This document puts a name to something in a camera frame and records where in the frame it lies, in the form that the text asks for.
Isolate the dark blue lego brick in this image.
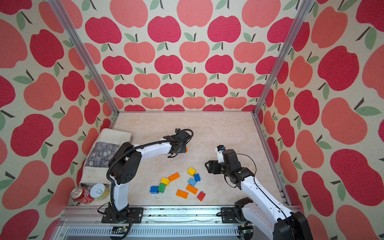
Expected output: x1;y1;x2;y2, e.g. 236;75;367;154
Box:
194;174;201;182

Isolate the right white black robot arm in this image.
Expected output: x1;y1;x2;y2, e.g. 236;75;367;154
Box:
205;145;313;240

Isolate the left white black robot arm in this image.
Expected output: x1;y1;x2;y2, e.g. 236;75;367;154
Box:
106;131;193;218

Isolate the yellow square lego brick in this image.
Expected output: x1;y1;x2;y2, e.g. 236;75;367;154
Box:
187;168;196;177

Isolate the light blue lego brick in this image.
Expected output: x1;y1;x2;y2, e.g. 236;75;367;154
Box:
188;178;197;187

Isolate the red lego brick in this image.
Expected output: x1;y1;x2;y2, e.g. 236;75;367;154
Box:
197;191;206;202

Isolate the yellow lego brick left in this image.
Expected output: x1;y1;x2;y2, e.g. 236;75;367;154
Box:
161;178;170;186

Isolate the orange lego plate bottom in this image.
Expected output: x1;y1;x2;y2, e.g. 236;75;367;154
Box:
176;190;189;199

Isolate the green lego brick left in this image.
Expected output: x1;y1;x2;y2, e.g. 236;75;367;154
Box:
158;183;167;193

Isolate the blue lego brick left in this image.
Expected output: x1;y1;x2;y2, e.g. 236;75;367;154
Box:
150;186;159;194

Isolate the folded beige printed cloth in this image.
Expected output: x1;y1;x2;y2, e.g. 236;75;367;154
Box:
80;129;132;186

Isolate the red soda can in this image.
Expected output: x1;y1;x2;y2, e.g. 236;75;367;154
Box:
70;187;93;204

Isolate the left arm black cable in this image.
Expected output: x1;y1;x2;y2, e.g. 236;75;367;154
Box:
106;128;195;211

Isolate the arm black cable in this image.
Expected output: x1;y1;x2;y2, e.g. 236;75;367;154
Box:
224;153;289;214
106;128;195;211

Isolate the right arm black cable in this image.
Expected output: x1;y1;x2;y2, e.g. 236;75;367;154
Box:
224;153;289;214

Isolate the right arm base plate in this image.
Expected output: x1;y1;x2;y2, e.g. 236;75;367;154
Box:
220;206;263;225

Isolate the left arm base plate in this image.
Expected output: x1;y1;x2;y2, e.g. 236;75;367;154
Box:
101;207;144;224

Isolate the left aluminium frame post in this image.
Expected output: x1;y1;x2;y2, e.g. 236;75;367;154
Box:
49;1;120;117

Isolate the aluminium frame post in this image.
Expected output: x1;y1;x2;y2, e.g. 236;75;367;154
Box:
252;0;315;119
49;1;120;117

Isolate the front aluminium rail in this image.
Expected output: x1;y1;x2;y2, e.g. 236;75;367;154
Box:
48;206;270;240

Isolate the right aluminium frame post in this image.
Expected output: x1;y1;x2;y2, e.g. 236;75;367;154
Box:
252;0;315;119

